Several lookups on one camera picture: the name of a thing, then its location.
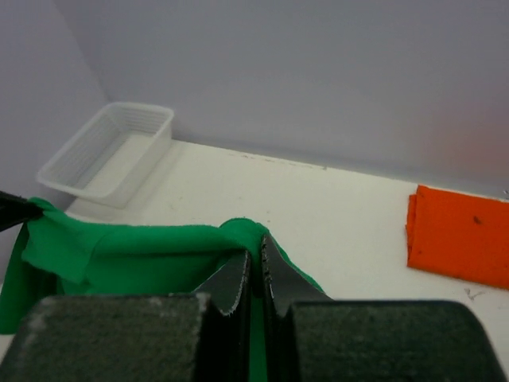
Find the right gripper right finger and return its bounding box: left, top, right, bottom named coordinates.
left=260, top=236, right=506, bottom=381

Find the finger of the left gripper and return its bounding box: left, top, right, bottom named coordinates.
left=0, top=191, right=43, bottom=232

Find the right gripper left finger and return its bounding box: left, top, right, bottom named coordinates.
left=1, top=253, right=251, bottom=381

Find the green t-shirt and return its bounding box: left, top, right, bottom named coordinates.
left=1, top=198, right=323, bottom=381

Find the white plastic basket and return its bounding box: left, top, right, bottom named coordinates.
left=37, top=102, right=174, bottom=208

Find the folded orange t-shirt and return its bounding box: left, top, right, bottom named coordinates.
left=406, top=185, right=508, bottom=290

